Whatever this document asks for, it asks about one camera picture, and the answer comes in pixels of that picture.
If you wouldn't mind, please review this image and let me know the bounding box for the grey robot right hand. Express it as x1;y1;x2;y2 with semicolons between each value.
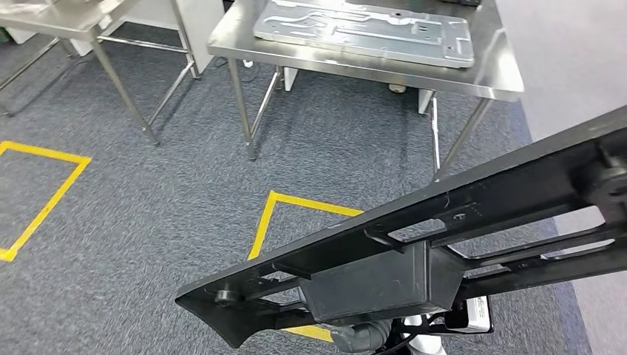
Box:
331;319;394;354

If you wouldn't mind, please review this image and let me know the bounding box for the black plastic bracket part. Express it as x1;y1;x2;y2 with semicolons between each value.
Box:
174;105;627;350

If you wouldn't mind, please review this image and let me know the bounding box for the stainless steel workbench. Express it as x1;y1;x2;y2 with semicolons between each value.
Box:
206;0;526;183

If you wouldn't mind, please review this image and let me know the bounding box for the grey stamped metal plate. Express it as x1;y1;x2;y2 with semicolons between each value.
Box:
252;0;476;70

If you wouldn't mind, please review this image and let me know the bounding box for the stainless steel table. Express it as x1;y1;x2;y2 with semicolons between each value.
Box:
0;0;203;148

